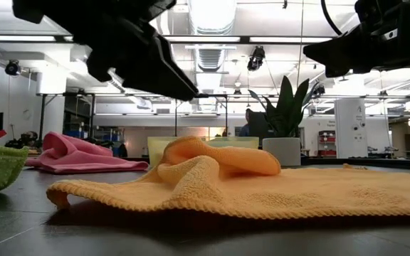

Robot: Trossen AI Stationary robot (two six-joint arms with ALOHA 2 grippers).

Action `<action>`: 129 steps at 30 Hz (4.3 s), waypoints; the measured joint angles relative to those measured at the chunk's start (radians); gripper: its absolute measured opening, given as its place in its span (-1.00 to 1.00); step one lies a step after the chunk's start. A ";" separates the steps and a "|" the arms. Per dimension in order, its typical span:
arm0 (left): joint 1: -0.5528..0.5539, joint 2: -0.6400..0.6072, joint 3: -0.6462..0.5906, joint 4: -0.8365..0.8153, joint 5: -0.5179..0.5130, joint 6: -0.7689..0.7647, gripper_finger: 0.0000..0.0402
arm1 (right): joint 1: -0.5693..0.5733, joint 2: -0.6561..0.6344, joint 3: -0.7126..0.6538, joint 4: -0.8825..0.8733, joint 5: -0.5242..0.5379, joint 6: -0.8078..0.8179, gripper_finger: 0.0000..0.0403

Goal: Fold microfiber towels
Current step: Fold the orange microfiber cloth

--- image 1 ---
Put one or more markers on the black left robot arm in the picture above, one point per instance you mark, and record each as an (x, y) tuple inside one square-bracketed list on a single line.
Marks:
[(66, 10)]

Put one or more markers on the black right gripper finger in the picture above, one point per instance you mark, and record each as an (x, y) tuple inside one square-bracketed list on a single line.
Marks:
[(336, 57)]

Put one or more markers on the white pillar with signs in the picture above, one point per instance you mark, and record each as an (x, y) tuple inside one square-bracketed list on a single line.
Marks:
[(351, 124)]

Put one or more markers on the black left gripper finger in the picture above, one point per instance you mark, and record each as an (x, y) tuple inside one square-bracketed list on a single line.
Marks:
[(169, 81)]

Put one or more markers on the black table mat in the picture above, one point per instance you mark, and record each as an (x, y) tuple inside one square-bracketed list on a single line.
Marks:
[(119, 231)]

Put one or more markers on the person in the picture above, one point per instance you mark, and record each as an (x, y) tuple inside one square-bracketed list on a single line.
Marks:
[(244, 129)]

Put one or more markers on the black ceiling spotlight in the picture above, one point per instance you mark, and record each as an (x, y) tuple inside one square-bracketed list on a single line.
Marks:
[(12, 68), (256, 58)]

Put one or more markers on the red shelf unit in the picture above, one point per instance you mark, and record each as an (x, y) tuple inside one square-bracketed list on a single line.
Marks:
[(326, 138)]

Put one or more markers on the silver ceiling duct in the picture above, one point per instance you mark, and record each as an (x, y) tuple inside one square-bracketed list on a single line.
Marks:
[(212, 14)]

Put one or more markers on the pink microfiber towel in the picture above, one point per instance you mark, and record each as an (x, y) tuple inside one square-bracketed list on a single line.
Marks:
[(84, 160)]

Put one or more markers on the orange microfiber towel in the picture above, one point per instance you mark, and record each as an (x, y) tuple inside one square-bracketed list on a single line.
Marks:
[(262, 192)]

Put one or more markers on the yellow-green plastic bin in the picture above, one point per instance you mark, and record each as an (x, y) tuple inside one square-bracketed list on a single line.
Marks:
[(153, 153)]

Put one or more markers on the black monitor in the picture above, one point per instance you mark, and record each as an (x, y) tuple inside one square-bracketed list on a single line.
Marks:
[(258, 124)]

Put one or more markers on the potted plant in white pot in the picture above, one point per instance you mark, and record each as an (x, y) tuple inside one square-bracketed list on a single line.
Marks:
[(283, 153)]

